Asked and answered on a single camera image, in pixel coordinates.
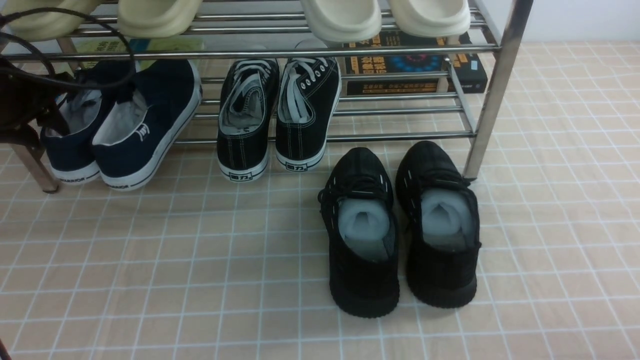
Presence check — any navy canvas sneaker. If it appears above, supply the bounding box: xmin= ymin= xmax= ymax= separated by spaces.
xmin=39 ymin=87 xmax=121 ymax=185
xmin=91 ymin=59 xmax=202 ymax=191

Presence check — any black canvas sneaker right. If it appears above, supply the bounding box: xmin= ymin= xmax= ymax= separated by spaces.
xmin=275 ymin=57 xmax=342 ymax=173

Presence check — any black knit sneaker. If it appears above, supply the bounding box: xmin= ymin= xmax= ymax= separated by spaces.
xmin=395 ymin=140 xmax=482 ymax=309
xmin=317 ymin=146 xmax=400 ymax=319

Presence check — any black canvas sneaker left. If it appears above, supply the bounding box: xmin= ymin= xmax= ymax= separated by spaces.
xmin=216 ymin=58 xmax=281 ymax=183

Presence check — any beige foam slipper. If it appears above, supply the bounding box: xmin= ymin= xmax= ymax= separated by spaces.
xmin=117 ymin=0 xmax=202 ymax=39
xmin=1 ymin=0 xmax=103 ymax=42

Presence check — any black knit sneaker left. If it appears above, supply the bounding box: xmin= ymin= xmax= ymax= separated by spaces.
xmin=317 ymin=146 xmax=400 ymax=319

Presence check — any cream foam slipper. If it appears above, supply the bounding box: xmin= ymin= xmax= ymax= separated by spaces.
xmin=300 ymin=0 xmax=382 ymax=44
xmin=388 ymin=0 xmax=471 ymax=38

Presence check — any black book stack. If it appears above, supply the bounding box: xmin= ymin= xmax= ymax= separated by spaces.
xmin=343 ymin=30 xmax=489 ymax=96

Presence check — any black canvas sneaker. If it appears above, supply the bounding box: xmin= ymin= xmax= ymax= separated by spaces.
xmin=216 ymin=58 xmax=281 ymax=183
xmin=275 ymin=57 xmax=342 ymax=173

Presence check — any silver metal shoe rack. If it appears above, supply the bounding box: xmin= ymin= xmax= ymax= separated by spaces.
xmin=1 ymin=0 xmax=534 ymax=194

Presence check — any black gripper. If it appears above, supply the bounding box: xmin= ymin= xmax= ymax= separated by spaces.
xmin=0 ymin=74 xmax=71 ymax=146

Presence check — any black knit sneaker right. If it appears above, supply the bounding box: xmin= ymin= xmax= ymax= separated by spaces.
xmin=395 ymin=140 xmax=482 ymax=309

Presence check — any beige foam slipper far left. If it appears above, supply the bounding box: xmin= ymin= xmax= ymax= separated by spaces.
xmin=1 ymin=0 xmax=103 ymax=42

